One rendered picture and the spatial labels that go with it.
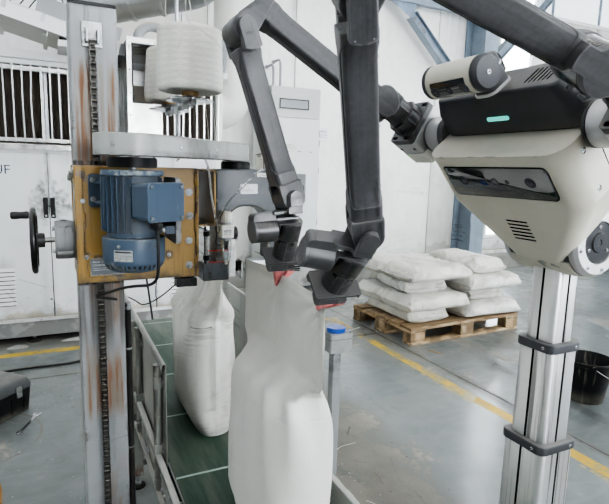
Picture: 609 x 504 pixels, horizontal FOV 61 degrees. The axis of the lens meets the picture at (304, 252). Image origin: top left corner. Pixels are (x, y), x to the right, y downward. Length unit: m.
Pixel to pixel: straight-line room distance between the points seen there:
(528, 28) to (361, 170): 0.31
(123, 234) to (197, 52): 0.47
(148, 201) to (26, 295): 3.15
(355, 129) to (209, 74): 0.61
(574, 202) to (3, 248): 3.78
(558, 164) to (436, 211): 6.16
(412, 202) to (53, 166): 4.44
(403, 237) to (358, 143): 6.12
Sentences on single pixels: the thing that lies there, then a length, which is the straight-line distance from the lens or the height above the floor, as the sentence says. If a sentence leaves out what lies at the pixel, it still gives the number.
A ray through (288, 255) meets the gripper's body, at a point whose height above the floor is 1.14.
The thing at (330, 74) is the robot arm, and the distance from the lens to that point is 1.30.
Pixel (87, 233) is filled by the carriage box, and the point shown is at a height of 1.16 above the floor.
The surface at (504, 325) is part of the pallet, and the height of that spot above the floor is 0.04.
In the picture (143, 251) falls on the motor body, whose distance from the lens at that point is 1.30.
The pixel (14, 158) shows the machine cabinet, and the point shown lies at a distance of 4.20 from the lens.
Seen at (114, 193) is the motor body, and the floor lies 1.28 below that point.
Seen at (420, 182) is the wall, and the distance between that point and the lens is 7.01.
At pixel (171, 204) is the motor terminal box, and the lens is 1.25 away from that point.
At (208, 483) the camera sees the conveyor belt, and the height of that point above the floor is 0.38.
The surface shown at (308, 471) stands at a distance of 1.31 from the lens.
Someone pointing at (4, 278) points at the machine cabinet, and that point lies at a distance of 4.29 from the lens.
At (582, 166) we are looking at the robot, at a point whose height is 1.36.
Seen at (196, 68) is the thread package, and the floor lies 1.57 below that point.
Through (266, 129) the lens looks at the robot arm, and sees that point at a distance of 1.20.
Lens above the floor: 1.34
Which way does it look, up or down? 9 degrees down
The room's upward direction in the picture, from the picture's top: 2 degrees clockwise
